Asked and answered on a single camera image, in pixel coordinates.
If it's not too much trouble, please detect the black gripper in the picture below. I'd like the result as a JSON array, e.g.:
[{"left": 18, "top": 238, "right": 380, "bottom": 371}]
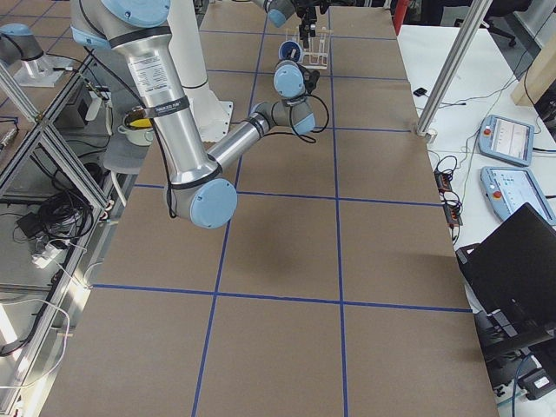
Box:
[{"left": 299, "top": 6, "right": 317, "bottom": 48}]

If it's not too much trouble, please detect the light blue plastic cup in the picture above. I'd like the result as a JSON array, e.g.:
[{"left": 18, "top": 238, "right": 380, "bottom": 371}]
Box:
[{"left": 278, "top": 40, "right": 303, "bottom": 63}]

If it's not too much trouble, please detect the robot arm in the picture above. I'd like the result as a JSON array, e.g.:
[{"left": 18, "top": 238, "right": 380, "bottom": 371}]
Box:
[
  {"left": 253, "top": 0, "right": 329, "bottom": 49},
  {"left": 70, "top": 1, "right": 318, "bottom": 229}
]

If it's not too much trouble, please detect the pot with yellow corn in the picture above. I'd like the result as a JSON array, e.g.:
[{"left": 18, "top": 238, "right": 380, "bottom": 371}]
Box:
[{"left": 117, "top": 109, "right": 155, "bottom": 147}]

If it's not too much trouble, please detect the black usb hub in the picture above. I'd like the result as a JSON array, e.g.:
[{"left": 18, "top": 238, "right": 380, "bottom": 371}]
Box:
[{"left": 434, "top": 169, "right": 463, "bottom": 228}]

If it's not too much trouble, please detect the far teach pendant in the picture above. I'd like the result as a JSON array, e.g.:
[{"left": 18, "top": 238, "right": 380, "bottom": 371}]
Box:
[{"left": 478, "top": 115, "right": 535, "bottom": 167}]

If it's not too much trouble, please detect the teach pendant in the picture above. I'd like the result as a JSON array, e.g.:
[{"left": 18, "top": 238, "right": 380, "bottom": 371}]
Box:
[
  {"left": 480, "top": 167, "right": 555, "bottom": 226},
  {"left": 478, "top": 115, "right": 535, "bottom": 167}
]

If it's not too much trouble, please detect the near teach pendant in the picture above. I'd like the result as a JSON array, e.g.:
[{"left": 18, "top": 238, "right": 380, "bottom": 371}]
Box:
[{"left": 480, "top": 167, "right": 555, "bottom": 226}]

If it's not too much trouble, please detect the black laptop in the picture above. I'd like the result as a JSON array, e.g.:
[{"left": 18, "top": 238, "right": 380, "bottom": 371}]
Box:
[{"left": 456, "top": 203, "right": 555, "bottom": 323}]

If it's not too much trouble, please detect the white wire cup holder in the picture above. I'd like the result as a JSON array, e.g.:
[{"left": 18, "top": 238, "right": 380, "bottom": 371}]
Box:
[{"left": 284, "top": 26, "right": 333, "bottom": 70}]

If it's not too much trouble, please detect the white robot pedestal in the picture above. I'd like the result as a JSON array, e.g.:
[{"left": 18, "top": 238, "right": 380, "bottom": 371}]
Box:
[{"left": 168, "top": 0, "right": 234, "bottom": 142}]

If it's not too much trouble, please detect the aluminium frame post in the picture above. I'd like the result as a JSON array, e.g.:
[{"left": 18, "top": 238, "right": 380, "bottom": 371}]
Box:
[{"left": 415, "top": 0, "right": 493, "bottom": 143}]

